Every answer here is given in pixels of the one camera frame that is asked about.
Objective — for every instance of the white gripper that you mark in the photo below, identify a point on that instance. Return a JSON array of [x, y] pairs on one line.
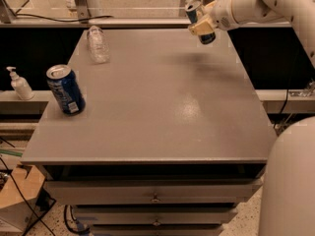
[[220, 16]]

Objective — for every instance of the redbull can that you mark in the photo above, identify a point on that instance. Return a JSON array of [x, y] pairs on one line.
[[193, 11]]

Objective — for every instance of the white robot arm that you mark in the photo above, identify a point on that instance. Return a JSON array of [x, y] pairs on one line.
[[287, 205]]

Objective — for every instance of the blue soda can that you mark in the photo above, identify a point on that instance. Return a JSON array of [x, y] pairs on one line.
[[62, 81]]

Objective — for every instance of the clear plastic water bottle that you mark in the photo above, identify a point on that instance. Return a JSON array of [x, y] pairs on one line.
[[97, 45]]

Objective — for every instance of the grey drawer cabinet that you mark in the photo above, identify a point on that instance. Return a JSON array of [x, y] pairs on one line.
[[167, 116]]

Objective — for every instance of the top drawer knob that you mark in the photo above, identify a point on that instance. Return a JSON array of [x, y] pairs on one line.
[[155, 199]]

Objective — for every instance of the drawer knob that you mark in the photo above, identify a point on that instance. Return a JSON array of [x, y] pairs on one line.
[[155, 199], [156, 223]]

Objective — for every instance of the white pump dispenser bottle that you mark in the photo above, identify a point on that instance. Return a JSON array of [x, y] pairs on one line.
[[20, 85]]

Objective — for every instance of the cardboard box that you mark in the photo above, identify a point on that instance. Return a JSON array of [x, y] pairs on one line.
[[22, 188]]

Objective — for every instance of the metal frame post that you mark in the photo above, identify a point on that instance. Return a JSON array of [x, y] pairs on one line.
[[82, 10]]

